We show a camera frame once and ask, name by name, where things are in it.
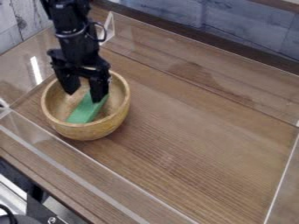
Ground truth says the wooden bowl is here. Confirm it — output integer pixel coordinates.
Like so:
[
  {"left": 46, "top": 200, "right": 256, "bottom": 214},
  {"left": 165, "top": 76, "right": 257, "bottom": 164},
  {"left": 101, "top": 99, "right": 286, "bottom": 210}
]
[{"left": 42, "top": 71, "right": 131, "bottom": 141}]

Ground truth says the clear acrylic enclosure wall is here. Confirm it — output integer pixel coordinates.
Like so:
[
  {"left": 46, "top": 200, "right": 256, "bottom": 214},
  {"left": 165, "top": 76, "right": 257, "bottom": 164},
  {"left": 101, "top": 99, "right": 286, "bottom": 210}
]
[{"left": 0, "top": 16, "right": 299, "bottom": 224}]

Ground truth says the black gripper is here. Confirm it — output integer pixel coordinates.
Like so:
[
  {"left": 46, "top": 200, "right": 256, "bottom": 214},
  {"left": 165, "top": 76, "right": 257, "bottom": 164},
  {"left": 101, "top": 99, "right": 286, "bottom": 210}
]
[{"left": 47, "top": 27, "right": 111, "bottom": 103}]

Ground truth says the green rectangular block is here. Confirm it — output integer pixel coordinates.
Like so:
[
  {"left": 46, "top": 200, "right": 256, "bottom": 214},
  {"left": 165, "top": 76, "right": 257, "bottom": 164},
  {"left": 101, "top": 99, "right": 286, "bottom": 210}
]
[{"left": 66, "top": 93, "right": 109, "bottom": 123}]

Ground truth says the black metal table bracket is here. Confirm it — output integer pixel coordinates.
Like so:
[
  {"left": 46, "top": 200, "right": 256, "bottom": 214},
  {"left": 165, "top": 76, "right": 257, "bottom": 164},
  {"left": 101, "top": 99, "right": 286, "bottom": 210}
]
[{"left": 26, "top": 185, "right": 67, "bottom": 224}]

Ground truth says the clear acrylic corner bracket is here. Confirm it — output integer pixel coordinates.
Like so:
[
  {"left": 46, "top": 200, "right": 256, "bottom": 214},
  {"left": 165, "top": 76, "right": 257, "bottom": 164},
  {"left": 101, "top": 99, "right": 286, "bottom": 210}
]
[{"left": 97, "top": 12, "right": 115, "bottom": 46}]

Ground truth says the black cable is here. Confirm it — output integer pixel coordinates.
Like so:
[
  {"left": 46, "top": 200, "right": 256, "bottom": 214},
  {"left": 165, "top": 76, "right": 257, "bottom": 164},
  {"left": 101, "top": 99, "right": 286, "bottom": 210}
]
[{"left": 0, "top": 202, "right": 19, "bottom": 224}]

